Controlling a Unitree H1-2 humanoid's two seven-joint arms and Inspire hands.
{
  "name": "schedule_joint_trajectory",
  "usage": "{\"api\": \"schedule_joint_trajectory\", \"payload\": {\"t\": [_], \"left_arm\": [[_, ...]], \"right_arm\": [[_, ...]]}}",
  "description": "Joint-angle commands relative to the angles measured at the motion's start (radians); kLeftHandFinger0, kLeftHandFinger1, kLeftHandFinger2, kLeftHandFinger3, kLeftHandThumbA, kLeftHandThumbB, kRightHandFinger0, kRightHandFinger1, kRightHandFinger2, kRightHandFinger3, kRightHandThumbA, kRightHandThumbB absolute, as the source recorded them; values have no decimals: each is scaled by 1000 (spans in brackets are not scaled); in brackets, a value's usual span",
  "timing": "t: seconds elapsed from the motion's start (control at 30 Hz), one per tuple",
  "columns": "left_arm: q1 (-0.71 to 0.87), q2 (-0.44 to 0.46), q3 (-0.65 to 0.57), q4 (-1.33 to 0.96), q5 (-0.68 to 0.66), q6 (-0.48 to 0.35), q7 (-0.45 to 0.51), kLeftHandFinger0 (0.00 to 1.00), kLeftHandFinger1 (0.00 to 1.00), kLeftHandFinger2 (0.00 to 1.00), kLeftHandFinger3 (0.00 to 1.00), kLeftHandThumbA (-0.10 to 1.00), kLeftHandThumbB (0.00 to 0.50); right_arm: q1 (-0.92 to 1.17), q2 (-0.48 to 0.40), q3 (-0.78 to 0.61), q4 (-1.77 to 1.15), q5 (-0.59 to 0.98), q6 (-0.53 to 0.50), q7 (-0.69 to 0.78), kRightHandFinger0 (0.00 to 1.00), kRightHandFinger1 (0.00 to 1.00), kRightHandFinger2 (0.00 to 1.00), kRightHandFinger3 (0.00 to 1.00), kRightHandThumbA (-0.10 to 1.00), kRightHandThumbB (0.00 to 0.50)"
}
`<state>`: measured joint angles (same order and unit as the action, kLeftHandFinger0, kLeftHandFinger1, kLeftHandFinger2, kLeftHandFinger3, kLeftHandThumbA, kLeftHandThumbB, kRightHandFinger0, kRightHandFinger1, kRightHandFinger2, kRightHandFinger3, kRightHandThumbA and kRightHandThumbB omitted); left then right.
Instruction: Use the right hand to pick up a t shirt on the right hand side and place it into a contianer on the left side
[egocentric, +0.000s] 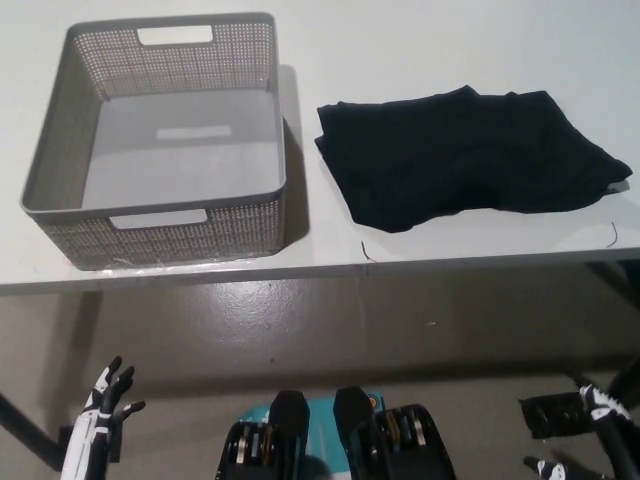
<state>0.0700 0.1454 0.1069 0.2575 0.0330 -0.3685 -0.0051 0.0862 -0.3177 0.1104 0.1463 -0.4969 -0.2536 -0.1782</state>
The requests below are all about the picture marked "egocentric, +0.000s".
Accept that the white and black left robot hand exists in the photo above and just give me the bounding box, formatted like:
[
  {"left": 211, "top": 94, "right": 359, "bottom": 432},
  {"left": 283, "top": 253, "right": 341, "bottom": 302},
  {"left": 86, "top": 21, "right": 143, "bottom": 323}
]
[{"left": 60, "top": 355, "right": 147, "bottom": 480}]

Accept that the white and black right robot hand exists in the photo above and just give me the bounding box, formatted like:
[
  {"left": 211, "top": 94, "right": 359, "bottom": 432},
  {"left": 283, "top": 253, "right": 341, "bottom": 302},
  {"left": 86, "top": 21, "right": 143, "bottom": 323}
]
[{"left": 523, "top": 382, "right": 640, "bottom": 480}]

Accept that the black t-shirt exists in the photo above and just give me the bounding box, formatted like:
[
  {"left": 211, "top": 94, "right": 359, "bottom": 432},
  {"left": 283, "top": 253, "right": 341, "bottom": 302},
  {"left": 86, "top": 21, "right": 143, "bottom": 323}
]
[{"left": 313, "top": 84, "right": 634, "bottom": 236}]

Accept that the black table leg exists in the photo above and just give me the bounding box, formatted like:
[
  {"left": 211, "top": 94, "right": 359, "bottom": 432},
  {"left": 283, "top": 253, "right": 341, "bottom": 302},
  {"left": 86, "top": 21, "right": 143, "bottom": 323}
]
[{"left": 0, "top": 390, "right": 66, "bottom": 455}]

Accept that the clear tape strip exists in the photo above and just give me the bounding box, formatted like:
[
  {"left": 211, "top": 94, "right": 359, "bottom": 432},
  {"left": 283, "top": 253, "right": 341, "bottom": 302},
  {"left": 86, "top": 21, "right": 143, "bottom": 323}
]
[{"left": 102, "top": 255, "right": 256, "bottom": 275}]

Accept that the black ribbed robot body block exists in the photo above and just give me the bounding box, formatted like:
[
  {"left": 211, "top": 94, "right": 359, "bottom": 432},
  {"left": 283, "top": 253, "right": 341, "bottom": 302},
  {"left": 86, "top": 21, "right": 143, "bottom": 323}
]
[
  {"left": 333, "top": 387, "right": 459, "bottom": 480},
  {"left": 217, "top": 390, "right": 314, "bottom": 480}
]

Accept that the grey perforated plastic basket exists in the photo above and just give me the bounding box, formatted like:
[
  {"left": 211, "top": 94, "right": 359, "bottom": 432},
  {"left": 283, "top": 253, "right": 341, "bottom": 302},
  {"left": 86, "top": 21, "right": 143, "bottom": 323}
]
[{"left": 18, "top": 11, "right": 290, "bottom": 272}]

